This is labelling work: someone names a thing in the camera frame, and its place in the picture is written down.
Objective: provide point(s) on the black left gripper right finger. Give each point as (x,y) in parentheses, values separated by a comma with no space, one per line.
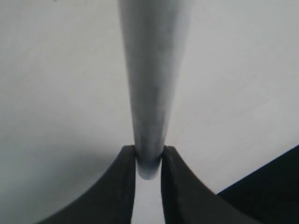
(186,200)

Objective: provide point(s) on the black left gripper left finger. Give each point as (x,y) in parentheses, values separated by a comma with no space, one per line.
(109,201)

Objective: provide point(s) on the white wooden drumstick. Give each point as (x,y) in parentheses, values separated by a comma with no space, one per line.
(154,34)

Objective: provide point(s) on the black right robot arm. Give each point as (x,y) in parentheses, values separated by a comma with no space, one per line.
(270,195)

